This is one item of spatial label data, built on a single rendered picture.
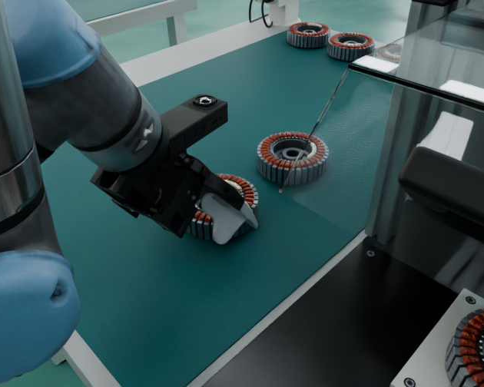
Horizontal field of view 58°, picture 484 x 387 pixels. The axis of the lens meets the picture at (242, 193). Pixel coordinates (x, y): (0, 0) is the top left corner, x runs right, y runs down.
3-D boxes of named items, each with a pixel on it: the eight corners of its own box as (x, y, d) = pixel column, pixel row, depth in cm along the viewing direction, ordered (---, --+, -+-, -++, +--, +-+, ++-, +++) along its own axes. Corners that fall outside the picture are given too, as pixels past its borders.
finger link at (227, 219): (239, 259, 55) (180, 223, 51) (260, 218, 57) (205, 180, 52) (252, 262, 52) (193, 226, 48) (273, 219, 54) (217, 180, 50)
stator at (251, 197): (230, 254, 56) (228, 233, 54) (162, 224, 61) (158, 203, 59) (272, 206, 63) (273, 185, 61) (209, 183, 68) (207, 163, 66)
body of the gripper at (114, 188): (135, 219, 53) (72, 173, 42) (170, 158, 55) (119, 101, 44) (186, 242, 49) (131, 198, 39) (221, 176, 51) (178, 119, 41)
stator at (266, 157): (250, 182, 68) (249, 162, 66) (266, 144, 77) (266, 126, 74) (322, 192, 66) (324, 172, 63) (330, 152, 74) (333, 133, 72)
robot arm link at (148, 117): (95, 71, 41) (164, 90, 37) (121, 101, 45) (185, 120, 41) (50, 138, 39) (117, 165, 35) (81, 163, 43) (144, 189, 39)
